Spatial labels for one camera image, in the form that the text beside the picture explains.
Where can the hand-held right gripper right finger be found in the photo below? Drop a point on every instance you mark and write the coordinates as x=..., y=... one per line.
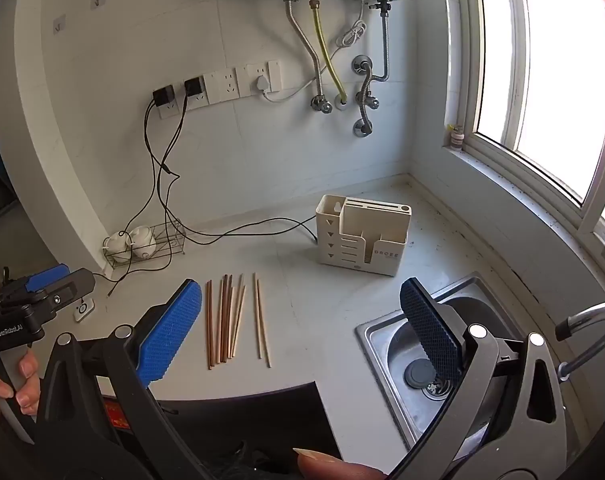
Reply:
x=432, y=332

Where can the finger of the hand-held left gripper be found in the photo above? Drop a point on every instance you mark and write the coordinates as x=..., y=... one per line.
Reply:
x=45, y=277
x=70, y=292

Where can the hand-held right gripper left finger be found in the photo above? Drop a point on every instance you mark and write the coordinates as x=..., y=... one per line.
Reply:
x=170, y=335

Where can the group of wooden chopsticks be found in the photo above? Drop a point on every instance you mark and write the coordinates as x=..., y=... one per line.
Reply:
x=226, y=310

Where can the cream plastic utensil holder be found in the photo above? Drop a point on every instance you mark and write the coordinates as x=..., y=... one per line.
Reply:
x=367, y=255

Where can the person's left hand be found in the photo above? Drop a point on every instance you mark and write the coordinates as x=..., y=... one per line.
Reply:
x=27, y=380

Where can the person's right hand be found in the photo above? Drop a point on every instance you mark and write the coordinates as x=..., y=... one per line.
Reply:
x=337, y=469

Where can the small white square device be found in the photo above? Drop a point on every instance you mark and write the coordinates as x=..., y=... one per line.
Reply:
x=84, y=308

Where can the stainless steel sink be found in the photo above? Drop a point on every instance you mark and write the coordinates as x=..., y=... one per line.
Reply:
x=412, y=345

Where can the grey sink drain stopper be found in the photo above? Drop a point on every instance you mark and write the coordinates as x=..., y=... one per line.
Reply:
x=419, y=375

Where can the white lidded ceramic bowl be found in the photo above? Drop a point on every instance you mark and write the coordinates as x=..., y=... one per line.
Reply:
x=116, y=246
x=143, y=242

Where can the chrome faucet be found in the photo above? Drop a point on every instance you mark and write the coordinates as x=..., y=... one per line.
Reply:
x=597, y=315

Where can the small bottle yellow cap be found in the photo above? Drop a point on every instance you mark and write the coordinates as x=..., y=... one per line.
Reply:
x=456, y=136

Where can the black plug-in charger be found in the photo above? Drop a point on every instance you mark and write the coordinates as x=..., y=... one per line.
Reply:
x=163, y=96
x=194, y=85

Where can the chrome angle valve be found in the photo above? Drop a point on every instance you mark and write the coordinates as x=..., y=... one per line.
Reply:
x=321, y=106
x=372, y=105

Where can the white pipe collar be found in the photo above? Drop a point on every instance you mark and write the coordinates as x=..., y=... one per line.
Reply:
x=341, y=103

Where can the white framed window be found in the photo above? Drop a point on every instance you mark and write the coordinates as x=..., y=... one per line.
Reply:
x=557, y=60

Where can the chrome wall flange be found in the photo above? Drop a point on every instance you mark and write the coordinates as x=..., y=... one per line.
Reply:
x=360, y=64
x=362, y=129

